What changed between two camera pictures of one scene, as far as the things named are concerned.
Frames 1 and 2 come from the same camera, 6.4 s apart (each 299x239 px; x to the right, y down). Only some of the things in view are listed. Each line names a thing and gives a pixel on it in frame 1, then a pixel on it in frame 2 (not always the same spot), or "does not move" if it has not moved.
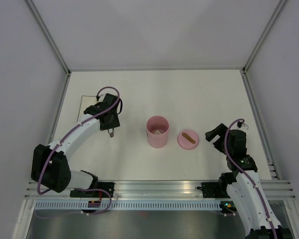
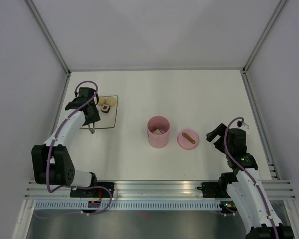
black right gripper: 218,130 does not move
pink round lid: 186,144 does not move
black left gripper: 114,124 → 95,117
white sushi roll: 157,132 does not move
